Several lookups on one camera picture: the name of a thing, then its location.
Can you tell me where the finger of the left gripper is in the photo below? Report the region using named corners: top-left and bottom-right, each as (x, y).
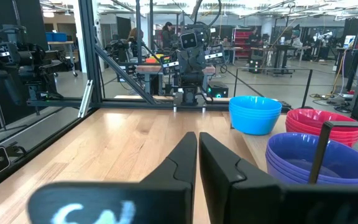
top-left (177, 49), bottom-right (193, 74)
top-left (191, 49), bottom-right (207, 74)

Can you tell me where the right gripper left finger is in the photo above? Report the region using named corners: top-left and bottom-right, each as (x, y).
top-left (26, 131), bottom-right (198, 224)

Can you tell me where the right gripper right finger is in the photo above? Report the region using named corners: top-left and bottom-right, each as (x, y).
top-left (199, 132), bottom-right (358, 224)

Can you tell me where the purple plastic mini bowl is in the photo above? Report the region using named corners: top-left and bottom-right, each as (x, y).
top-left (265, 132), bottom-right (358, 184)
top-left (267, 167), bottom-right (295, 186)
top-left (265, 154), bottom-right (358, 185)
top-left (266, 161), bottom-right (358, 187)

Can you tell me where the blue plastic mini bowl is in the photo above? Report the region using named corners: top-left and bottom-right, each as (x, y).
top-left (229, 113), bottom-right (282, 136)
top-left (229, 107), bottom-right (283, 118)
top-left (229, 110), bottom-right (282, 122)
top-left (228, 95), bottom-right (283, 113)

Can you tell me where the red plastic mini bowl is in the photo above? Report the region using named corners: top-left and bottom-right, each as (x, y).
top-left (285, 108), bottom-right (358, 133)
top-left (285, 125), bottom-right (358, 142)
top-left (285, 122), bottom-right (358, 138)
top-left (286, 128), bottom-right (358, 148)

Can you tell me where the wooden background table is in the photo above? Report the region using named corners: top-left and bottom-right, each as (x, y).
top-left (136, 63), bottom-right (216, 96)

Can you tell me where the person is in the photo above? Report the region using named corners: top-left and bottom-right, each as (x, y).
top-left (290, 29), bottom-right (303, 49)
top-left (161, 21), bottom-right (176, 50)
top-left (128, 27), bottom-right (145, 60)
top-left (248, 27), bottom-right (263, 48)

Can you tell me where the red cabinet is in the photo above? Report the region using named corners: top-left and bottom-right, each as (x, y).
top-left (232, 27), bottom-right (255, 59)

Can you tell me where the black standing table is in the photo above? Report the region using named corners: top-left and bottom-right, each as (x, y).
top-left (266, 44), bottom-right (295, 78)

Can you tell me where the grey wheeled cart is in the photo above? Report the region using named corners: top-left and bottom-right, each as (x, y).
top-left (47, 40), bottom-right (80, 78)

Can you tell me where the blue storage bin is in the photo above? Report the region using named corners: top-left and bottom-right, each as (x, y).
top-left (45, 32), bottom-right (68, 42)

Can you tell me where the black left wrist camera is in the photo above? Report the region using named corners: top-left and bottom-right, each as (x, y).
top-left (180, 30), bottom-right (200, 50)

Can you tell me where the black background rig frame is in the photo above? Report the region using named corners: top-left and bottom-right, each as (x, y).
top-left (134, 0), bottom-right (155, 96)

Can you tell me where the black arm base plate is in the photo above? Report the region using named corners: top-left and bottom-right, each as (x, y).
top-left (172, 89), bottom-right (208, 113)

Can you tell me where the black aluminium rig frame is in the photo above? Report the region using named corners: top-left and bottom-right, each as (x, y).
top-left (0, 0), bottom-right (239, 197)

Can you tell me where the silver aluminium bracket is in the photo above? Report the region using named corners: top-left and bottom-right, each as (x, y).
top-left (77, 79), bottom-right (94, 119)

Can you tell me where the yellow floor cable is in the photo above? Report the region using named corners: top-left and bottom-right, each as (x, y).
top-left (309, 58), bottom-right (349, 101)

